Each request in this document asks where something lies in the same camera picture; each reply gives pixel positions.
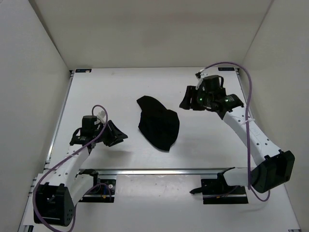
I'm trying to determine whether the aluminium front rail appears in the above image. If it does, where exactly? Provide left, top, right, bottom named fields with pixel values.
left=90, top=169, right=227, bottom=175

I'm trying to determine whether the blue corner label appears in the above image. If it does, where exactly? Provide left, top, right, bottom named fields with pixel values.
left=218, top=67, right=235, bottom=72
left=75, top=69, right=92, bottom=73

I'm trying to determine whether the black skirt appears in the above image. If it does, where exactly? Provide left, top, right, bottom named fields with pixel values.
left=137, top=96, right=180, bottom=152

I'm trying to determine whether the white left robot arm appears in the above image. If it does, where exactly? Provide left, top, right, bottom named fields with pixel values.
left=32, top=116, right=128, bottom=230

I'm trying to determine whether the right blue corner label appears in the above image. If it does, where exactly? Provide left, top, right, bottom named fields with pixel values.
left=218, top=67, right=235, bottom=72

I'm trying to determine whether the aluminium left side rail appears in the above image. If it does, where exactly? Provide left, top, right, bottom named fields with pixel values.
left=43, top=70, right=75, bottom=170

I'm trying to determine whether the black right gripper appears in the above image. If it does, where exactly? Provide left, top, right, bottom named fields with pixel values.
left=179, top=87, right=212, bottom=112

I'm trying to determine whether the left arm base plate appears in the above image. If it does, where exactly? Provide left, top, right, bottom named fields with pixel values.
left=78, top=169, right=116, bottom=203

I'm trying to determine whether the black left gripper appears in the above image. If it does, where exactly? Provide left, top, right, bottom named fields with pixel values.
left=94, top=118, right=129, bottom=146

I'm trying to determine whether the aluminium right side rail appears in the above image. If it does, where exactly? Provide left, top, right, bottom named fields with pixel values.
left=236, top=68, right=248, bottom=104

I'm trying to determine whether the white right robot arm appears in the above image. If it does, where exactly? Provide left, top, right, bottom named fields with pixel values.
left=180, top=75, right=295, bottom=194

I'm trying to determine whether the aluminium rail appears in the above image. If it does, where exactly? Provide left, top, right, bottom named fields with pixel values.
left=236, top=68, right=248, bottom=104
left=90, top=169, right=227, bottom=175
left=43, top=70, right=75, bottom=170

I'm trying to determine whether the left blue corner label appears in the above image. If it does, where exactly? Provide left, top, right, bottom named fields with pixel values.
left=75, top=69, right=92, bottom=73

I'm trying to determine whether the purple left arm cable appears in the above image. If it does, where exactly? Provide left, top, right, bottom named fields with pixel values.
left=32, top=104, right=108, bottom=227

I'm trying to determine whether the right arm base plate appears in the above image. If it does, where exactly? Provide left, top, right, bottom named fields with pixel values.
left=189, top=174, right=249, bottom=205

